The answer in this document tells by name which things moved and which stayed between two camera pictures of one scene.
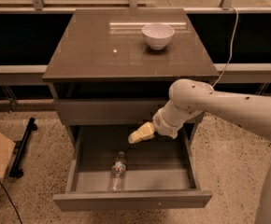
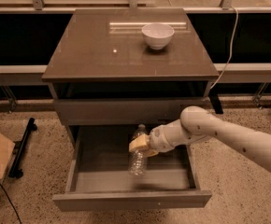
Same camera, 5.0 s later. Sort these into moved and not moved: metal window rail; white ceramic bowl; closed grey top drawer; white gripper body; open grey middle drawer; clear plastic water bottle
Moved: white gripper body; clear plastic water bottle
Not moved: white ceramic bowl; metal window rail; closed grey top drawer; open grey middle drawer
